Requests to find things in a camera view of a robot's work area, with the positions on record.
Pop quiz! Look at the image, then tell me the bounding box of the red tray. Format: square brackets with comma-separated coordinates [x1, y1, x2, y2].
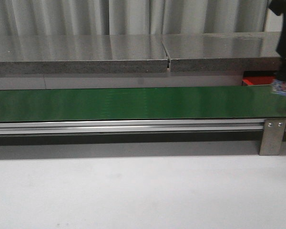
[242, 76, 275, 86]

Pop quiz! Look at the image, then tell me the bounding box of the right grey stone slab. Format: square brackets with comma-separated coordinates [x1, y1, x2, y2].
[162, 32, 280, 72]

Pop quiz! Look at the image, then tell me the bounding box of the grey stone slab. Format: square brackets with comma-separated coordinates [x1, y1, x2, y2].
[162, 32, 280, 72]
[0, 35, 168, 74]

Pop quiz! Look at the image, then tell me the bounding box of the green conveyor belt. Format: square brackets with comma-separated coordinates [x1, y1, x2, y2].
[0, 85, 286, 122]

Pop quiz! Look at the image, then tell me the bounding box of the left grey stone slab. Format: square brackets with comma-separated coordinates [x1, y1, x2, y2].
[0, 35, 168, 74]

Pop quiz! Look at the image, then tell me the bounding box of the grey curtain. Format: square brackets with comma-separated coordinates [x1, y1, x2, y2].
[0, 0, 282, 36]

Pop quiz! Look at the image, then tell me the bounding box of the aluminium conveyor frame rail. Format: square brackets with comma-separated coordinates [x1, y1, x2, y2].
[0, 118, 265, 135]

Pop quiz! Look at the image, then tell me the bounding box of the steel conveyor support bracket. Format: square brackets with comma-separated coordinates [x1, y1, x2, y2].
[259, 118, 286, 156]

